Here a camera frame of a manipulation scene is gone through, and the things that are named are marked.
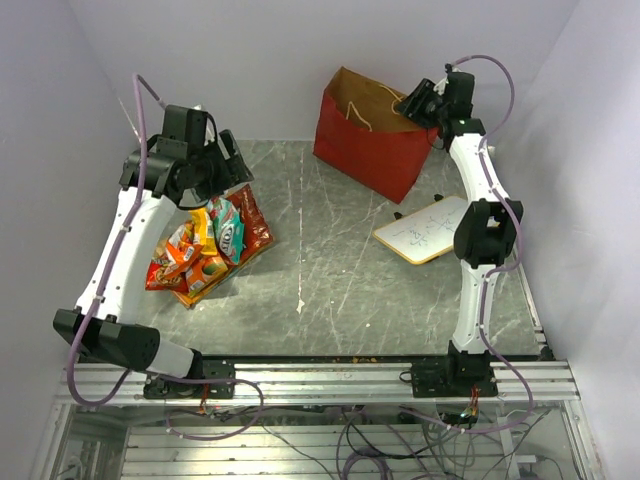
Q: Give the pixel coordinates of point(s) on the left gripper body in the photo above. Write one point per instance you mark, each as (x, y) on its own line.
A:
(212, 166)

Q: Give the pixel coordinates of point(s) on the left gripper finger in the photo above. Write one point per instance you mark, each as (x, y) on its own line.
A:
(221, 184)
(236, 165)

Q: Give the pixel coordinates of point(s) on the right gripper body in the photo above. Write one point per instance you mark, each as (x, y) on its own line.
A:
(427, 108)

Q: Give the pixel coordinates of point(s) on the teal snack packet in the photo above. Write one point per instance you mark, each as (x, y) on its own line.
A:
(228, 229)

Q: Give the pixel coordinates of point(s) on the yellow snack packet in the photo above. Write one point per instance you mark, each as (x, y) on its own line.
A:
(203, 231)

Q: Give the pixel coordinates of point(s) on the red doritos bag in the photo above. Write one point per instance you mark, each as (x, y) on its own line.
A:
(257, 236)

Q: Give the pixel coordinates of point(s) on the red paper bag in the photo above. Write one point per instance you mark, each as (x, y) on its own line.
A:
(360, 133)

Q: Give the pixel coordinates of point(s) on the orange cheetos snack bag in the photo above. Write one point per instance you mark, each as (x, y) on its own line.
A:
(186, 258)

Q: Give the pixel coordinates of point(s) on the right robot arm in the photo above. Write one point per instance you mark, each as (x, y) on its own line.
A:
(484, 239)

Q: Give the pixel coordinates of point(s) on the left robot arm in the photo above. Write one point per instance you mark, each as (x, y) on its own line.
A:
(105, 320)

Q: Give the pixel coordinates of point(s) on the small whiteboard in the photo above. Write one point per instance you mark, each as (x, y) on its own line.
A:
(426, 234)

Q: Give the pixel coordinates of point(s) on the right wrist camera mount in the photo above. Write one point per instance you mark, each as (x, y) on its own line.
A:
(440, 86)

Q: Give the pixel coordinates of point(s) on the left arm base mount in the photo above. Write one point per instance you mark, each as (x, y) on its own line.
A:
(211, 379)

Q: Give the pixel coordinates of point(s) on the aluminium rail frame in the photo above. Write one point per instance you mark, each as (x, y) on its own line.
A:
(323, 384)

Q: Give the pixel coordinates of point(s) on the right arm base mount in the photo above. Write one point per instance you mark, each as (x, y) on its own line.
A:
(450, 376)

